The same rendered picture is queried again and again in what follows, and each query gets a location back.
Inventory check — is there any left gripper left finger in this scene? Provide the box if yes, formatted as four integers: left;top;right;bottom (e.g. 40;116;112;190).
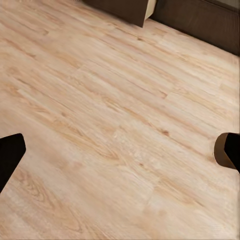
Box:
0;133;26;193

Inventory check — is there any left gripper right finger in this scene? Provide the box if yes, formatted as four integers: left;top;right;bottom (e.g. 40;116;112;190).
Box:
224;132;240;173

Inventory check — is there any pillar candle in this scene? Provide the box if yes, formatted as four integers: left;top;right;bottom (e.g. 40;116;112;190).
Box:
214;132;237;170

